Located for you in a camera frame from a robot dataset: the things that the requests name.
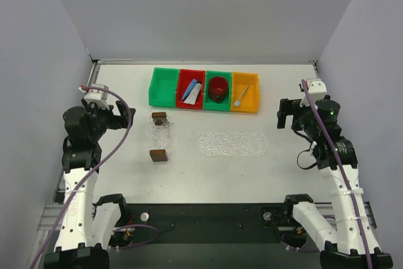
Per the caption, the left green bin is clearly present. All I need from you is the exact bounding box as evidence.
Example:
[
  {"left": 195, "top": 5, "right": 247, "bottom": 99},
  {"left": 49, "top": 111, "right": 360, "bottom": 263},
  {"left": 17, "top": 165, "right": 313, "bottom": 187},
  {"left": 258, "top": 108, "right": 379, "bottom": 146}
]
[{"left": 149, "top": 67, "right": 179, "bottom": 108}]

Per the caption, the yellow bin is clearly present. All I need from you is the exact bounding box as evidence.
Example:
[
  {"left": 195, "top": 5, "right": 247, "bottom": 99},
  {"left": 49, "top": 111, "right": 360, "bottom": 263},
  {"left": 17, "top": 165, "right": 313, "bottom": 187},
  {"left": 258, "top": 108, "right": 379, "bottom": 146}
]
[{"left": 230, "top": 72, "right": 260, "bottom": 114}]

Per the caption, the clear holder with wooden ends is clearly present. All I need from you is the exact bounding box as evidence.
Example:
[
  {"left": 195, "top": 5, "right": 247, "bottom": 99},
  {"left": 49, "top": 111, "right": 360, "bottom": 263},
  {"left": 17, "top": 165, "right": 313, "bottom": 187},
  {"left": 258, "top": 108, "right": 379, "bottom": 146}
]
[{"left": 149, "top": 112, "right": 171, "bottom": 163}]

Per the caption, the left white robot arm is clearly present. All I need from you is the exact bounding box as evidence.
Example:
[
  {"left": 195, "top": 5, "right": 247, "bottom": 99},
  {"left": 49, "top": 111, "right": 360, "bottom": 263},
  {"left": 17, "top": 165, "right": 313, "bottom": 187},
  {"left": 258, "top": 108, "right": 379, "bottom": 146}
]
[{"left": 43, "top": 100, "right": 135, "bottom": 268}]

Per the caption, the aluminium frame rail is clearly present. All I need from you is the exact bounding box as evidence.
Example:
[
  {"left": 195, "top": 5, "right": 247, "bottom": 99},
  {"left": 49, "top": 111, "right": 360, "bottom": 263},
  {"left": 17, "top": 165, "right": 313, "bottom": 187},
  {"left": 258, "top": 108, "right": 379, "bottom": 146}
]
[{"left": 37, "top": 204, "right": 63, "bottom": 231}]

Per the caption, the red mug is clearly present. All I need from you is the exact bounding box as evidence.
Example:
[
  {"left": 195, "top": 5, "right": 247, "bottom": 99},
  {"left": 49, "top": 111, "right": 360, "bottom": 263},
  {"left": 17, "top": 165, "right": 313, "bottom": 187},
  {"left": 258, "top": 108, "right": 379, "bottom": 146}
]
[{"left": 208, "top": 76, "right": 229, "bottom": 103}]

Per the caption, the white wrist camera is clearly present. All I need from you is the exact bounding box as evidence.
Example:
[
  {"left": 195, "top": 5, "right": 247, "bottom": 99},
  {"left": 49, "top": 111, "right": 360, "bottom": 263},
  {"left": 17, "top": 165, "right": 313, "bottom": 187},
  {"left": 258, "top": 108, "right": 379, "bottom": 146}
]
[
  {"left": 84, "top": 84, "right": 109, "bottom": 109},
  {"left": 300, "top": 78, "right": 327, "bottom": 107}
]

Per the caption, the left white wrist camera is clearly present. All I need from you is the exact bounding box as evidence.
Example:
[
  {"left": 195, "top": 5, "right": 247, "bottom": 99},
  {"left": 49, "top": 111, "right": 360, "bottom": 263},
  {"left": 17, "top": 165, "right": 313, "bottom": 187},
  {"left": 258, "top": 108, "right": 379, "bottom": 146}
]
[{"left": 84, "top": 84, "right": 109, "bottom": 109}]

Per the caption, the blue toothbrush case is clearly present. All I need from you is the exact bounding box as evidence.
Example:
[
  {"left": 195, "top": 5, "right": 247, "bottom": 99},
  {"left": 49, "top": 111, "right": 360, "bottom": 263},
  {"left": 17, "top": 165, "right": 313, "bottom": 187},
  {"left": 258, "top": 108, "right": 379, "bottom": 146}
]
[{"left": 181, "top": 79, "right": 198, "bottom": 101}]

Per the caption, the green bin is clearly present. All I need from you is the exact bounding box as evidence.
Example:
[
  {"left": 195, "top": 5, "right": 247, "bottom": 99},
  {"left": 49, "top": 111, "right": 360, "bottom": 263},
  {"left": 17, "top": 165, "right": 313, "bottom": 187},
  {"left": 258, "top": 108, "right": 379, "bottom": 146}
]
[
  {"left": 149, "top": 67, "right": 179, "bottom": 108},
  {"left": 203, "top": 71, "right": 232, "bottom": 112}
]

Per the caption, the red bin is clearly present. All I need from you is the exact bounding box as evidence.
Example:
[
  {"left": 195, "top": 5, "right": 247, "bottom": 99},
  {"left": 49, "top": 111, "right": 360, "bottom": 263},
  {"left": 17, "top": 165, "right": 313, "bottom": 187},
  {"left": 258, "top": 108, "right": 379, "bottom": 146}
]
[{"left": 176, "top": 69, "right": 206, "bottom": 110}]

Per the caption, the right green bin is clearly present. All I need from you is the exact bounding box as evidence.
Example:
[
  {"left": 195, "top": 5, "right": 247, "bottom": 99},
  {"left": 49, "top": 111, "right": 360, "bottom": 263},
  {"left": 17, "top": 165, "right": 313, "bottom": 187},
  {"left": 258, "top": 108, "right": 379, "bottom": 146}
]
[{"left": 203, "top": 71, "right": 232, "bottom": 112}]

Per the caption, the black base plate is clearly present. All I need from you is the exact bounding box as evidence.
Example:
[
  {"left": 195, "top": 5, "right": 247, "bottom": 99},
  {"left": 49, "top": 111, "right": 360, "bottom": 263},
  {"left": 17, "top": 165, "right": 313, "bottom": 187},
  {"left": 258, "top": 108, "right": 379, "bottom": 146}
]
[{"left": 109, "top": 203, "right": 307, "bottom": 248}]

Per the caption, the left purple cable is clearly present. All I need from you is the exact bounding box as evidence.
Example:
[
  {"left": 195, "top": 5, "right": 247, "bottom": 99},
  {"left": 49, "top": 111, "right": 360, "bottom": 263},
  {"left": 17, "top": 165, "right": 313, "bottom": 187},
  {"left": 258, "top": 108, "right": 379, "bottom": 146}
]
[{"left": 28, "top": 84, "right": 160, "bottom": 269}]

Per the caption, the clear textured oval tray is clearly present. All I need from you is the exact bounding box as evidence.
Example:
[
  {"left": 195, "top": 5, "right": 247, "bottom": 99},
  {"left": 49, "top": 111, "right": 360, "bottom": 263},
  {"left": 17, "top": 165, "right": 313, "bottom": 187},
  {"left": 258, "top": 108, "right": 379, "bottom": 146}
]
[{"left": 197, "top": 131, "right": 268, "bottom": 157}]

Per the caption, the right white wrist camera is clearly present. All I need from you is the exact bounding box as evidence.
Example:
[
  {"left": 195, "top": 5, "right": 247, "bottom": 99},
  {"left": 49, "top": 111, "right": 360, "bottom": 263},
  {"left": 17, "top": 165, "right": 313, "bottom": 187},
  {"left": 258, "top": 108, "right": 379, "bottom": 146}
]
[{"left": 300, "top": 78, "right": 327, "bottom": 107}]

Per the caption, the white toothbrush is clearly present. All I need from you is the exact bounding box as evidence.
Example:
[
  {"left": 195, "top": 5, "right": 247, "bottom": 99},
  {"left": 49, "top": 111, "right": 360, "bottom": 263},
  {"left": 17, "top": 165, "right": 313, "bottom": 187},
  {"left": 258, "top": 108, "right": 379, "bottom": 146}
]
[{"left": 234, "top": 85, "right": 249, "bottom": 107}]

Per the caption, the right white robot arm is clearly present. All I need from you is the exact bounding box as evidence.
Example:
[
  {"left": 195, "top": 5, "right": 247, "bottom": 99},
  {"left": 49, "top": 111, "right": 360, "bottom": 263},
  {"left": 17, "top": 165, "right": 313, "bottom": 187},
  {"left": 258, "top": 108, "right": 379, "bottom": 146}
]
[{"left": 277, "top": 96, "right": 393, "bottom": 268}]

